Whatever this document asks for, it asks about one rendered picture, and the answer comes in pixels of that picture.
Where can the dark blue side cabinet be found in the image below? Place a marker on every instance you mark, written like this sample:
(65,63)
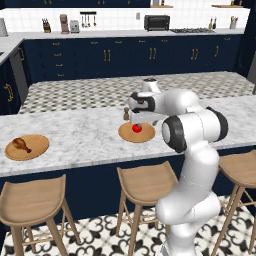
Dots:
(8,90)

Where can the knife block with knives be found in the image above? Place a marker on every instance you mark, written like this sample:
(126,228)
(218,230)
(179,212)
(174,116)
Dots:
(46,26)

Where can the brown coffee machine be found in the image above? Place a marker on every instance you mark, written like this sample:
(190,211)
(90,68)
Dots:
(64,24)

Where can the red tomato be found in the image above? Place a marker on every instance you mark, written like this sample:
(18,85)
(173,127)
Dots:
(137,128)

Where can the brown pepper mill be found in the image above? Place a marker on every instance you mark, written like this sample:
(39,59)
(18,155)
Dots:
(126,114)

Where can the wooden wall shelf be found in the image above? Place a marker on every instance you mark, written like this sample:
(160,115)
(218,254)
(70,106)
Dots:
(227,6)
(161,6)

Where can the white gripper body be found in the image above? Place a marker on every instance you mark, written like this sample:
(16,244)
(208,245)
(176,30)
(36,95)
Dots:
(145,117)

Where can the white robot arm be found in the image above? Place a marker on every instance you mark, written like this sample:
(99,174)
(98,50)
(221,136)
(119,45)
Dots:
(196,156)

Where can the dark blue wall cabinets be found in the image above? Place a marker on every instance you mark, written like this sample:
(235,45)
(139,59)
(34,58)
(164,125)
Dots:
(76,3)

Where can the dark blue base cabinets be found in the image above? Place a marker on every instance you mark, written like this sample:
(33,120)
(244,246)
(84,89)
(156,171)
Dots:
(133,56)

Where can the grey dishwasher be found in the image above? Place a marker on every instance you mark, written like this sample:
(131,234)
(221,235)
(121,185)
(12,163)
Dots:
(18,75)

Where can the black toaster oven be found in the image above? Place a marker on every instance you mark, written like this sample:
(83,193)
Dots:
(156,22)

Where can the wooden bar stool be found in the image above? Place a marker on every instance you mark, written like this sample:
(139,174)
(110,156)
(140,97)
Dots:
(240,170)
(31,200)
(146,183)

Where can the brown chicken drumstick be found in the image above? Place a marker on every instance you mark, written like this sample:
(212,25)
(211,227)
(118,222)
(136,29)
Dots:
(20,144)

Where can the rail with hanging tools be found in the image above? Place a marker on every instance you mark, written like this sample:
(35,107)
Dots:
(88,17)

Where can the dark blue tall cabinet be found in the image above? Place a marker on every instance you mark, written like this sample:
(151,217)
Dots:
(246,40)

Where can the round wooden plate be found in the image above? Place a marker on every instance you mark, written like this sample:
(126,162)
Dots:
(36,148)
(146,135)

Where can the dark blue island base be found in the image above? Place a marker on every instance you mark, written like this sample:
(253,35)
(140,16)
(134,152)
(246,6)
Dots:
(90,190)

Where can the pot with kitchen tools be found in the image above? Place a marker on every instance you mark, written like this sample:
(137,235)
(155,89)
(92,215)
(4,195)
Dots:
(233,23)

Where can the white wall socket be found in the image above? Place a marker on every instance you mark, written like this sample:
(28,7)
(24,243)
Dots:
(138,16)

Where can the black gas hob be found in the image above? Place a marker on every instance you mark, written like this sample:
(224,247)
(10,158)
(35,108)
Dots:
(192,30)

